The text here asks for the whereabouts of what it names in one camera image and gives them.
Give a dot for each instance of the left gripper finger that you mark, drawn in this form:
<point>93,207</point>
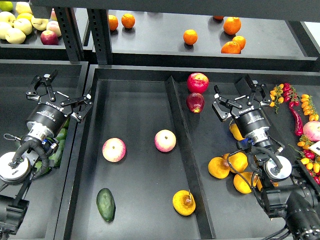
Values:
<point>79,115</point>
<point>46,81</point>

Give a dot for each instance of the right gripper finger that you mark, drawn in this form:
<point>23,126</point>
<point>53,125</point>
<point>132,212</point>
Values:
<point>222,106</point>
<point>253,91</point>

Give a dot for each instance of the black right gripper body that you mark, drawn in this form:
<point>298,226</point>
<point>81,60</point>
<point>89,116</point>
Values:
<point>249,118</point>

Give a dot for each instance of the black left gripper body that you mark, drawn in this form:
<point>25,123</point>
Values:
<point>50,114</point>

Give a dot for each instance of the dark green avocado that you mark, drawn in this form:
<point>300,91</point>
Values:
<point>106,204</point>

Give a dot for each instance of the yellow pear with stem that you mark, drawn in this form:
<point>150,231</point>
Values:
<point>183,202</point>

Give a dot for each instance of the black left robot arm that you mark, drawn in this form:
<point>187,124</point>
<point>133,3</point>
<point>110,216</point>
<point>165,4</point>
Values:
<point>31,159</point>

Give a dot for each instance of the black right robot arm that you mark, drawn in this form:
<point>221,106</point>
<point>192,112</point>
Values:
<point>281,187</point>

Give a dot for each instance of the yellow pear near divider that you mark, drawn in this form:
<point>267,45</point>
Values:
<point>233,128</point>

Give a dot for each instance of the green avocado pile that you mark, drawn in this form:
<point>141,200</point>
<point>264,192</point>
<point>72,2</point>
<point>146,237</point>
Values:
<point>56,158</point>

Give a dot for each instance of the yellow pear upper pile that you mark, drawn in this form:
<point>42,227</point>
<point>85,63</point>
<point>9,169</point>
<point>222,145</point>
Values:
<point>238,161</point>

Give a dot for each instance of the yellow pear far left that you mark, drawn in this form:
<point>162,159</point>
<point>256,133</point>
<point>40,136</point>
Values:
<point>218,167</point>

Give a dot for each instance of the yellow pear lower pile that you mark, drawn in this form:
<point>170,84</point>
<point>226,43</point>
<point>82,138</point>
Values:
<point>243,182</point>

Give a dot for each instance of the dark red apple lower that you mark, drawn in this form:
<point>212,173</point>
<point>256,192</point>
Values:
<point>195,102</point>

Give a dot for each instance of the red apple upper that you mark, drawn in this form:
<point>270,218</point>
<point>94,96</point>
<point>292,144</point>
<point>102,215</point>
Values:
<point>197,83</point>

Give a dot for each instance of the orange on shelf front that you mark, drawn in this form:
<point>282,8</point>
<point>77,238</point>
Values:
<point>231,47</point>

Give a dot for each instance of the cherry tomato vine upper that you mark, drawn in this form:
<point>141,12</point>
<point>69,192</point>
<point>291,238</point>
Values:
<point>283,93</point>

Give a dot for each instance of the orange on shelf right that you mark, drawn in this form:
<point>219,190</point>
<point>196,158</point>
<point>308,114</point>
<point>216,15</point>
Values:
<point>240,40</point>

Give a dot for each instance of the red chili pepper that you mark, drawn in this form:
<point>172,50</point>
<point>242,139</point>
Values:
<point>298,124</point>

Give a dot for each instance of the pink apple left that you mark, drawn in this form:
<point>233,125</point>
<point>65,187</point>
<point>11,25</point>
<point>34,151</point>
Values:
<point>114,150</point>

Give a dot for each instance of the pink apple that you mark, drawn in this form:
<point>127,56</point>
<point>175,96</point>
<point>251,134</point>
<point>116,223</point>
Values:
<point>165,140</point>
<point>114,150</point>

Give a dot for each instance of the red apple on shelf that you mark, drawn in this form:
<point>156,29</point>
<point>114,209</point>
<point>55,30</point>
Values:
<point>49,37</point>

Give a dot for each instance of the yellow cherry tomato vine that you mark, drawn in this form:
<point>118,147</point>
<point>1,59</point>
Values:
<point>309,108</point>

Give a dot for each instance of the pale yellow apple front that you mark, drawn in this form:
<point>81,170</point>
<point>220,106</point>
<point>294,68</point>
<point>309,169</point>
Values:
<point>15,36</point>

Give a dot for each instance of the large orange on shelf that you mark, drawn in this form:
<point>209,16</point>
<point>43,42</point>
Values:
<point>232,25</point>

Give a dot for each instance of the pink apple right edge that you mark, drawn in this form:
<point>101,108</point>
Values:
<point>312,130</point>

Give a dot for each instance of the pink apple centre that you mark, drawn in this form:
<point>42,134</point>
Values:
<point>165,140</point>

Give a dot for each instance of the orange on shelf centre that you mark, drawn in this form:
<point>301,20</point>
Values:
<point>190,36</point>

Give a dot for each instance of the cherry tomato cluster lower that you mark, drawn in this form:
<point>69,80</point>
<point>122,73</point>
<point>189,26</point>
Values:
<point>308,157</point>

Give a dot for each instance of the black centre tray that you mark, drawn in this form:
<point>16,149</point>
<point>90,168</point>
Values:
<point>134,103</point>

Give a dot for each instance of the orange on shelf left edge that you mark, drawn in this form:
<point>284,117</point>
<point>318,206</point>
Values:
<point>113,22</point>

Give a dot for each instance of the black upper shelf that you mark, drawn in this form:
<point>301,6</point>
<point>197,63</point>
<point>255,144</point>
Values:
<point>157,40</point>

